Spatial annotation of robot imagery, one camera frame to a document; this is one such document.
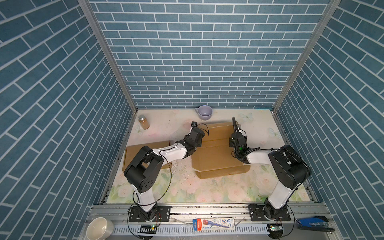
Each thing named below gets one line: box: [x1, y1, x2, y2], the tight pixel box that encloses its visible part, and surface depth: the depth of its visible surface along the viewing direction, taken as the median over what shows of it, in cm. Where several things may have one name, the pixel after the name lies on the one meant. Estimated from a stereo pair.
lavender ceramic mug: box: [194, 105, 213, 121], surface depth 114 cm
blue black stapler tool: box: [295, 216, 336, 234], surface depth 71 cm
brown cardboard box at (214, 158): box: [191, 122, 251, 180], surface depth 92 cm
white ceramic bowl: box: [86, 217, 115, 240], surface depth 66 cm
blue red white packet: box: [192, 217, 236, 231], surface depth 72 cm
